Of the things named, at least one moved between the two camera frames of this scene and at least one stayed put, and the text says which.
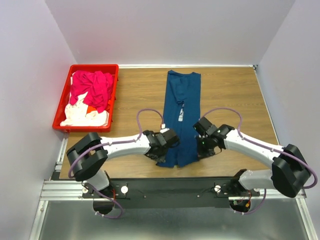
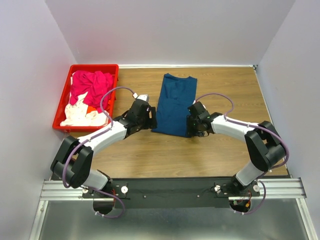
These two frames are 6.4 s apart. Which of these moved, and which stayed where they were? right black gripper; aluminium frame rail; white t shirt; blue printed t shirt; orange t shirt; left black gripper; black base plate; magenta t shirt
Moved: right black gripper; blue printed t shirt; left black gripper
Stayed: white t shirt; magenta t shirt; black base plate; aluminium frame rail; orange t shirt
